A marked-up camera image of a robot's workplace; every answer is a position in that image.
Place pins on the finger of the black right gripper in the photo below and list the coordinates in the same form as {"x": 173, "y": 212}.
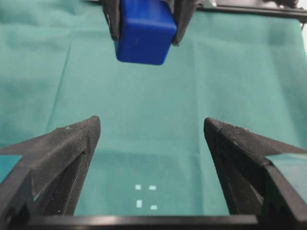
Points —
{"x": 111, "y": 10}
{"x": 183, "y": 11}

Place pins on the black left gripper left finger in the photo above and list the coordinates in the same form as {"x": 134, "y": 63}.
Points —
{"x": 49, "y": 173}

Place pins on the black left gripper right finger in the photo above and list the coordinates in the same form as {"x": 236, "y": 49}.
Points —
{"x": 258, "y": 195}

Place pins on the blue plastic cube block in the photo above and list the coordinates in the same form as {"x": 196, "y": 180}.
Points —
{"x": 147, "y": 29}

